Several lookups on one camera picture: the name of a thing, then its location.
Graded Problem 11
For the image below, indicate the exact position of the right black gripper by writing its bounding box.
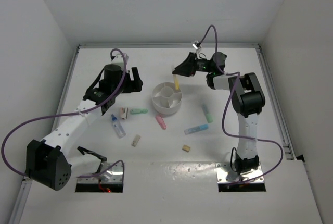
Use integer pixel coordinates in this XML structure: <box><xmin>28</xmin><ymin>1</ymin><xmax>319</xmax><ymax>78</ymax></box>
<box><xmin>173</xmin><ymin>53</ymin><xmax>214</xmax><ymax>78</ymax></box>

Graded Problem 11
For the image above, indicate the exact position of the yellow highlighter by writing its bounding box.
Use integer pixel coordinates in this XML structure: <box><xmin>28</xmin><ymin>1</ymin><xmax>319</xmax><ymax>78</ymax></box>
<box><xmin>171</xmin><ymin>65</ymin><xmax>180</xmax><ymax>91</ymax></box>

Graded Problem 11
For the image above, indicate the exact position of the green highlighter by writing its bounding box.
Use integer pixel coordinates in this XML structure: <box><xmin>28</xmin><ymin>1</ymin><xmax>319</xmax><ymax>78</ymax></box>
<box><xmin>130</xmin><ymin>108</ymin><xmax>148</xmax><ymax>115</ymax></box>
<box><xmin>201</xmin><ymin>104</ymin><xmax>213</xmax><ymax>123</ymax></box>

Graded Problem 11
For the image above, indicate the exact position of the blue highlighter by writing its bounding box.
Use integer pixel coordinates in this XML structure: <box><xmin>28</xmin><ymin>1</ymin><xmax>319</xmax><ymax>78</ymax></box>
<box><xmin>184</xmin><ymin>124</ymin><xmax>209</xmax><ymax>135</ymax></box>

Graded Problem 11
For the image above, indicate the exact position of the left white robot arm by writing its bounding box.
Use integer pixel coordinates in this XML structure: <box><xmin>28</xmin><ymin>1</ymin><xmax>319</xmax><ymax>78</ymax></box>
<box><xmin>25</xmin><ymin>64</ymin><xmax>143</xmax><ymax>191</ymax></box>

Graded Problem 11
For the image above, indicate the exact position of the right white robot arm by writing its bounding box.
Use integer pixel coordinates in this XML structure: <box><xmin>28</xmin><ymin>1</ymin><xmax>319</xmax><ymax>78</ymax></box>
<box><xmin>172</xmin><ymin>52</ymin><xmax>265</xmax><ymax>175</ymax></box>

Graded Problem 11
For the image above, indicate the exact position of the white round divided organizer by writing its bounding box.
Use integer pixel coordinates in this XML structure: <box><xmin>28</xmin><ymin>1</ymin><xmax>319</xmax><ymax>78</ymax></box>
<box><xmin>151</xmin><ymin>82</ymin><xmax>183</xmax><ymax>115</ymax></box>

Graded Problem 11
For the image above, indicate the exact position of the pink highlighter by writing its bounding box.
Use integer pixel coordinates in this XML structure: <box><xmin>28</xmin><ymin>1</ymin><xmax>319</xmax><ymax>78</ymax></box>
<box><xmin>156</xmin><ymin>115</ymin><xmax>167</xmax><ymax>130</ymax></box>

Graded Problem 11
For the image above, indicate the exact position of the clear blue-cap bottle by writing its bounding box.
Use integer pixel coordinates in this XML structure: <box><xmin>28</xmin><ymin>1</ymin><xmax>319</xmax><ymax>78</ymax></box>
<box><xmin>111</xmin><ymin>114</ymin><xmax>126</xmax><ymax>138</ymax></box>

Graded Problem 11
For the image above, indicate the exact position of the beige eraser left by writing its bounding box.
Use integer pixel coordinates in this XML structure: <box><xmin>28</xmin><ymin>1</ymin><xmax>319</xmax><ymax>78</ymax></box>
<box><xmin>131</xmin><ymin>135</ymin><xmax>141</xmax><ymax>147</ymax></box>

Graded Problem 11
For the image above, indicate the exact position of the tan eraser right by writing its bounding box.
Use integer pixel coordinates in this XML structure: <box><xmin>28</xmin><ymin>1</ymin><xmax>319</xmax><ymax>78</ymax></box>
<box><xmin>182</xmin><ymin>145</ymin><xmax>190</xmax><ymax>153</ymax></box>

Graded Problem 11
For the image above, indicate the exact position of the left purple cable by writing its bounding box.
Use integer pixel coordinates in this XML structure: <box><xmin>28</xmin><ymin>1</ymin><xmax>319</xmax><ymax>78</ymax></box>
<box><xmin>1</xmin><ymin>48</ymin><xmax>129</xmax><ymax>178</ymax></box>

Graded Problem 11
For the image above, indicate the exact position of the purple cable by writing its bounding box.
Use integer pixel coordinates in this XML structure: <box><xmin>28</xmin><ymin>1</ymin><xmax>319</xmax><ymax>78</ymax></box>
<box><xmin>200</xmin><ymin>24</ymin><xmax>284</xmax><ymax>184</ymax></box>
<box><xmin>1</xmin><ymin>48</ymin><xmax>129</xmax><ymax>178</ymax></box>

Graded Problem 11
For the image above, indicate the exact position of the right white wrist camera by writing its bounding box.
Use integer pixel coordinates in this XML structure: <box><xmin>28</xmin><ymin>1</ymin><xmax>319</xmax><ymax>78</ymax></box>
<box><xmin>192</xmin><ymin>41</ymin><xmax>201</xmax><ymax>57</ymax></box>

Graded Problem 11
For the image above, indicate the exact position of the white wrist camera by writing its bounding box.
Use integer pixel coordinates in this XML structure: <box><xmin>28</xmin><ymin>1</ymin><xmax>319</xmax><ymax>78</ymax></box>
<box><xmin>111</xmin><ymin>53</ymin><xmax>129</xmax><ymax>70</ymax></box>
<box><xmin>192</xmin><ymin>41</ymin><xmax>201</xmax><ymax>57</ymax></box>

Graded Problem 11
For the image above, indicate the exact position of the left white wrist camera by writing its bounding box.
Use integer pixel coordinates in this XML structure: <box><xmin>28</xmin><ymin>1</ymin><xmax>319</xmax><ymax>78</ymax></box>
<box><xmin>111</xmin><ymin>53</ymin><xmax>129</xmax><ymax>70</ymax></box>

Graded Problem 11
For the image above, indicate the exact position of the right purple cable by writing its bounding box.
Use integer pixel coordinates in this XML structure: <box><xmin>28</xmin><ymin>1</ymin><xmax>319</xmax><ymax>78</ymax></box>
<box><xmin>200</xmin><ymin>24</ymin><xmax>284</xmax><ymax>184</ymax></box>

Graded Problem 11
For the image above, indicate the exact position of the aluminium frame rail back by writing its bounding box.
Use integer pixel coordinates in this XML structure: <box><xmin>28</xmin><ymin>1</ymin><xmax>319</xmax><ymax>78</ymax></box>
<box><xmin>78</xmin><ymin>43</ymin><xmax>260</xmax><ymax>49</ymax></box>

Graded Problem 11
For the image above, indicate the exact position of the aluminium frame rail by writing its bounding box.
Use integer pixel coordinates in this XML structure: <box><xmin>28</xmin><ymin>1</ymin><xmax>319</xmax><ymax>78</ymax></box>
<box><xmin>256</xmin><ymin>45</ymin><xmax>297</xmax><ymax>160</ymax></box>
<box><xmin>10</xmin><ymin>46</ymin><xmax>80</xmax><ymax>224</ymax></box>
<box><xmin>78</xmin><ymin>43</ymin><xmax>260</xmax><ymax>49</ymax></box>

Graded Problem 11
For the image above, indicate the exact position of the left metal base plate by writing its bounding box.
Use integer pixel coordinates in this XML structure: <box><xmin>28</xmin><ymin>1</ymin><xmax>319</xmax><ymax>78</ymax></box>
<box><xmin>78</xmin><ymin>160</ymin><xmax>125</xmax><ymax>184</ymax></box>

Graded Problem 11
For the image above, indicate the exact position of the metal base plate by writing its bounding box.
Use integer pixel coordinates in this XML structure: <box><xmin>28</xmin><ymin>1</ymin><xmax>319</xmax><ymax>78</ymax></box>
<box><xmin>78</xmin><ymin>160</ymin><xmax>125</xmax><ymax>184</ymax></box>
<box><xmin>215</xmin><ymin>162</ymin><xmax>264</xmax><ymax>185</ymax></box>

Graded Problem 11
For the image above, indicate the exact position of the aluminium frame rail right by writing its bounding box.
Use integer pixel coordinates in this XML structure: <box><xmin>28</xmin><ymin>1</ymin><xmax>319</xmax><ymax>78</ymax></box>
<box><xmin>256</xmin><ymin>45</ymin><xmax>297</xmax><ymax>160</ymax></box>

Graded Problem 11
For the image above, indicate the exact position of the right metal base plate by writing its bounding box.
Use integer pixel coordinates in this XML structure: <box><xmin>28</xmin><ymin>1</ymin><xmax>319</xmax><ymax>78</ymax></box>
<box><xmin>215</xmin><ymin>162</ymin><xmax>264</xmax><ymax>185</ymax></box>

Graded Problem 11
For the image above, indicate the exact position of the aluminium frame rail left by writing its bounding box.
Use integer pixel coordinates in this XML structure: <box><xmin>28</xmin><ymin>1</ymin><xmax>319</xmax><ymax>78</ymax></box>
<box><xmin>10</xmin><ymin>46</ymin><xmax>80</xmax><ymax>224</ymax></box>

